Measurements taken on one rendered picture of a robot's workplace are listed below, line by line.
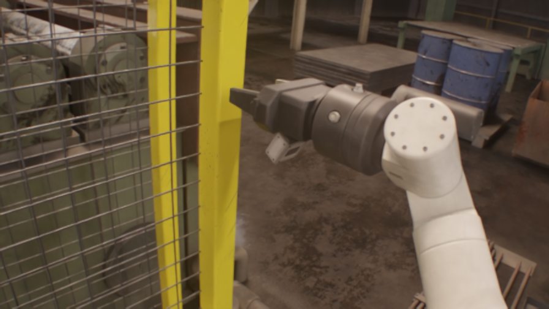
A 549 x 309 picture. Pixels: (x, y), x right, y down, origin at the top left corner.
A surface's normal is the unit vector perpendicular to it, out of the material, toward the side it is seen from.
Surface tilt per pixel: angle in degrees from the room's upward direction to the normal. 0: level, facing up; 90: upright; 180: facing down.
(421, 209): 46
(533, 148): 90
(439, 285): 69
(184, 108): 90
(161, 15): 90
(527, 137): 90
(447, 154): 101
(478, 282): 34
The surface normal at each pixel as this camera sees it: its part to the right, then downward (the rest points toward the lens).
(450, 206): -0.44, -0.45
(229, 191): 0.71, 0.36
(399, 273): 0.09, -0.90
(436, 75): -0.35, 0.37
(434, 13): -0.68, 0.26
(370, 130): 0.09, 0.09
